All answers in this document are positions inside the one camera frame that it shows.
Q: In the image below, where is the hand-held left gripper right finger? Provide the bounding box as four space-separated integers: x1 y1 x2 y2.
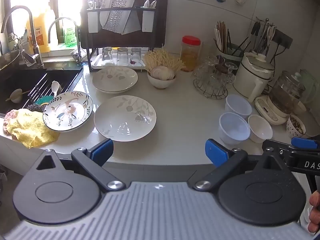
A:
192 138 288 191

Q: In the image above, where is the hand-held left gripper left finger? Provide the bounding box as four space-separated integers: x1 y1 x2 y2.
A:
32 138 127 192

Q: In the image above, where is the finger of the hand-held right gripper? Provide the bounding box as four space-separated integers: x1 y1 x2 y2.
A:
262 139 295 157
291 137 320 152

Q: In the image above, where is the white ceramic bowl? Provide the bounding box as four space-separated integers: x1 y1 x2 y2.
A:
248 114 273 143

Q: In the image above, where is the clear plastic bowl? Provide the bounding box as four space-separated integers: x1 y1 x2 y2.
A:
225 94 252 120
218 112 251 145

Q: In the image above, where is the white leaf-print plate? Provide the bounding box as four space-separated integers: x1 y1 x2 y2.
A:
94 95 157 142
92 66 138 94

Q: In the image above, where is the person's right hand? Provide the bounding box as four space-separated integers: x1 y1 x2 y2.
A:
309 189 320 225

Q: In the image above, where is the small patterned spice bowl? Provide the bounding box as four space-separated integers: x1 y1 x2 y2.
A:
286 115 307 138

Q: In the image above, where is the glass health kettle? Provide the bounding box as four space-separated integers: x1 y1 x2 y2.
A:
255 70 306 126

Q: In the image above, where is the bird-pattern plate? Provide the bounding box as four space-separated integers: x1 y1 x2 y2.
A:
42 91 94 132

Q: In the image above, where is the pale green appliance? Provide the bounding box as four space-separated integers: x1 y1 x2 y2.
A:
299 69 320 105

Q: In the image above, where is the white electric pot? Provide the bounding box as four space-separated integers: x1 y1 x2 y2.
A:
233 52 275 103

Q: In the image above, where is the teal sponge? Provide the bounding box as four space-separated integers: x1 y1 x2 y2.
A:
35 96 54 106

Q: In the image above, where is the yellow cloth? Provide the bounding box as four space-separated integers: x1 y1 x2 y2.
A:
5 109 60 148

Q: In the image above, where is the set of crystal glass cups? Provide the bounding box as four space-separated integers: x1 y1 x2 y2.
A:
192 55 238 90

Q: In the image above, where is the white drain tray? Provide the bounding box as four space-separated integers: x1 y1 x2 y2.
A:
91 54 148 71

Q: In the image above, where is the roll-up drying rack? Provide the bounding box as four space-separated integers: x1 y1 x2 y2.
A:
27 72 73 100

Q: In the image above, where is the white bowl with onion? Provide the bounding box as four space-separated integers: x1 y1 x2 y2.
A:
147 70 177 89

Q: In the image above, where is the clear drinking glass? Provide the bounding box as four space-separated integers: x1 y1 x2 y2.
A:
116 47 129 67
130 47 143 65
101 47 113 67

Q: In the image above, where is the peeled onion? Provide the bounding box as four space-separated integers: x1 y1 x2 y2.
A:
151 66 175 80

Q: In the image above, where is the pink cloth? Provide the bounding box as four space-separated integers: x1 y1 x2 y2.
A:
2 109 19 135

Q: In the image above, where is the small grey bowl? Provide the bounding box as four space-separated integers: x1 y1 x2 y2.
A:
10 89 24 103

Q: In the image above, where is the dark dish rack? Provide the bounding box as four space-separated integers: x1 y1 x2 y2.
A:
80 0 168 71

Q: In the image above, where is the pair of chopsticks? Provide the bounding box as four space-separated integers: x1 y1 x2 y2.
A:
5 90 30 102

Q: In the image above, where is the red-lidded plastic jar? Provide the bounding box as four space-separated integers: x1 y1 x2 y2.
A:
180 35 202 72

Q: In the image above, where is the black sink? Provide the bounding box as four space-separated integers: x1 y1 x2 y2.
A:
0 66 84 118

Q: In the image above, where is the dry noodle bundle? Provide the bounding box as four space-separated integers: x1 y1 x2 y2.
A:
142 44 187 74

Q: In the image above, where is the chrome faucet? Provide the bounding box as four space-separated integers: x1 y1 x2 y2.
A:
47 17 83 65

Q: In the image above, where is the hanging utensil rack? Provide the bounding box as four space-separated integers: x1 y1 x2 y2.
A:
251 17 277 52

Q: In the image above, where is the bundle of chopsticks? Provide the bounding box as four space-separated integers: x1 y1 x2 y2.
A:
214 21 232 53

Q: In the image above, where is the green bottle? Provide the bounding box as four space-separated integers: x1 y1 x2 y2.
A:
62 20 77 48

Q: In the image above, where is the dark tall faucet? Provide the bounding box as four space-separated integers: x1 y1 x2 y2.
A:
1 5 45 68

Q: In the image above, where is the white utensil holder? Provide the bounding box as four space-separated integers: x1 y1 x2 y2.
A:
87 9 98 33
142 7 153 32

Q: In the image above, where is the metal basin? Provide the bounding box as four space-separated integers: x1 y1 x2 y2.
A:
0 50 20 71

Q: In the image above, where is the orange detergent bottle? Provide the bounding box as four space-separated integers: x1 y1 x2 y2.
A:
26 7 58 53

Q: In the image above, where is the patterned cleaver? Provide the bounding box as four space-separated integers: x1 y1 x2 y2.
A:
99 0 142 35

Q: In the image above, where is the dark cutting board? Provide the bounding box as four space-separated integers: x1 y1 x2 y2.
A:
81 0 168 49

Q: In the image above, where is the wire cup rack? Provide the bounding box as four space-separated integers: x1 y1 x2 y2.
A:
193 75 228 99

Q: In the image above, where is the black wall outlet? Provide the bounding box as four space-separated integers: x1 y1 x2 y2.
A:
271 29 293 49

